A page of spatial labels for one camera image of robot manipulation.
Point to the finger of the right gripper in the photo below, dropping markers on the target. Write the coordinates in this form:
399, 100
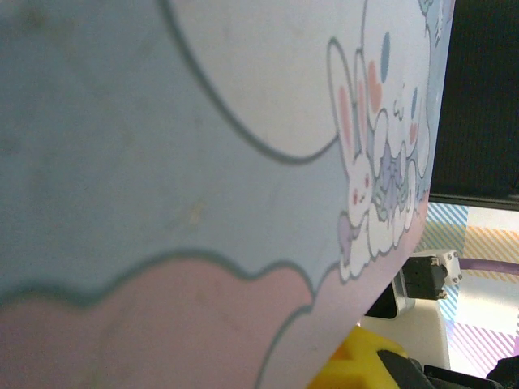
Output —
401, 370

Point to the yellow plastic object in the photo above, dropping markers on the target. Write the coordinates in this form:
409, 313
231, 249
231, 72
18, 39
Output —
357, 364

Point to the black briefcase with silver fittings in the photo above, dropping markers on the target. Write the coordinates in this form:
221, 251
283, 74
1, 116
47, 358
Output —
482, 101

